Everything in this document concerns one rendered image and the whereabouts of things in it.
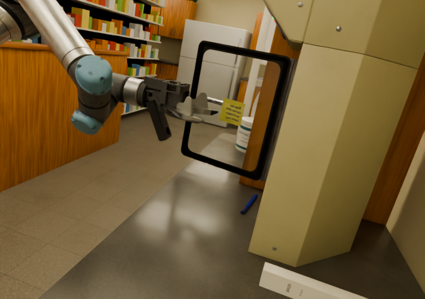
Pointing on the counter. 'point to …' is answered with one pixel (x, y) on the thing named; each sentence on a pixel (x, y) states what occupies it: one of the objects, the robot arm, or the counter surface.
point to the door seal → (271, 114)
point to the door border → (270, 111)
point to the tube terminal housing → (339, 117)
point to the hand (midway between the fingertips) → (211, 119)
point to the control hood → (289, 7)
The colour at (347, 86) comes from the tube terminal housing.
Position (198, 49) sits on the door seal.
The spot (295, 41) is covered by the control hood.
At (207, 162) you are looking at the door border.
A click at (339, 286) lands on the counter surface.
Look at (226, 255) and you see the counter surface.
